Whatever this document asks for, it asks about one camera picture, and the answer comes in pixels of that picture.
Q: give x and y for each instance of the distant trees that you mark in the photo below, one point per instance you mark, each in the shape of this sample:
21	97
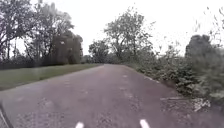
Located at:
98	51

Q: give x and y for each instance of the tall tree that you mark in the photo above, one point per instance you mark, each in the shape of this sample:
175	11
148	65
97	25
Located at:
128	33

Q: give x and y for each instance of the grey asphalt path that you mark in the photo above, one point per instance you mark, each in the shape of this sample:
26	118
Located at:
100	100

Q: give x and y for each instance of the robot's own part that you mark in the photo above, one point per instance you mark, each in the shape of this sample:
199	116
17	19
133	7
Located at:
144	124
79	125

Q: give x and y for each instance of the green bushes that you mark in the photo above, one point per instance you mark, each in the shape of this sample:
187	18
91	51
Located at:
186	70

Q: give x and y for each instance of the row of trees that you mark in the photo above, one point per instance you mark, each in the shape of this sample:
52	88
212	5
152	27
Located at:
40	40

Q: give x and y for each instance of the grass strip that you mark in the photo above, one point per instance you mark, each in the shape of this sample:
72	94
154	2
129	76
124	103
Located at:
30	75

